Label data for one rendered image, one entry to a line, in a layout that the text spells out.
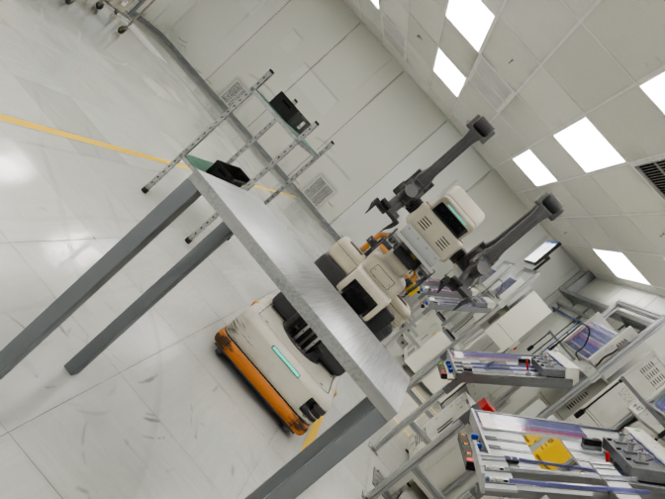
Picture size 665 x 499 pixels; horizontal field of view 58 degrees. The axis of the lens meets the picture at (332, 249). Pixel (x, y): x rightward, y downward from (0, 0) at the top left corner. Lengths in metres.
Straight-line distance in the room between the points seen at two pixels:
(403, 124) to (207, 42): 4.01
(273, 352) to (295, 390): 0.20
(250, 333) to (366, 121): 8.78
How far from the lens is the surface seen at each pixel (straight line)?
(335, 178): 11.27
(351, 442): 1.34
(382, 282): 2.83
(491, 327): 7.24
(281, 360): 2.86
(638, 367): 4.18
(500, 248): 2.62
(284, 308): 3.15
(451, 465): 4.12
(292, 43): 11.84
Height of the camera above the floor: 1.06
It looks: 6 degrees down
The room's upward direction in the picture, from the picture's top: 49 degrees clockwise
